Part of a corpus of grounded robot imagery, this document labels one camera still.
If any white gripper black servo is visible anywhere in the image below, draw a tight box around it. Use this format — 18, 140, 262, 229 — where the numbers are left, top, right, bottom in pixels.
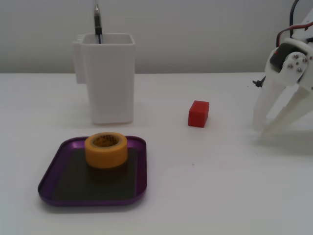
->
252, 37, 313, 137

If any red cube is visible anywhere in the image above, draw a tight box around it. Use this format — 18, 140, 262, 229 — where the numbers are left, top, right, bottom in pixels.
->
188, 100, 210, 128

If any purple metal tray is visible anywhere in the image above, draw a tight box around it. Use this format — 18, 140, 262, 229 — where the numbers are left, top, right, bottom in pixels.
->
37, 136, 147, 207

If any white plastic pen holder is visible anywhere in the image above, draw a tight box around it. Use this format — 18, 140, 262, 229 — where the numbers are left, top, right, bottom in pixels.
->
72, 33, 136, 126

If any yellow masking tape roll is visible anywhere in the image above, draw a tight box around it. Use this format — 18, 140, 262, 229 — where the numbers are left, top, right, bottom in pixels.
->
84, 132, 128, 169

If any black ballpoint pen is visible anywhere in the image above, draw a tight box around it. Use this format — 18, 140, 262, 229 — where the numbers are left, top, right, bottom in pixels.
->
93, 0, 104, 45

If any small black cable tie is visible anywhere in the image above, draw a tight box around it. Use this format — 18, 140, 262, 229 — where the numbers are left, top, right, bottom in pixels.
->
252, 75, 267, 88

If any red and black cable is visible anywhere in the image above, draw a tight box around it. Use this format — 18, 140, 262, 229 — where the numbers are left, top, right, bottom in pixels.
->
276, 23, 311, 47

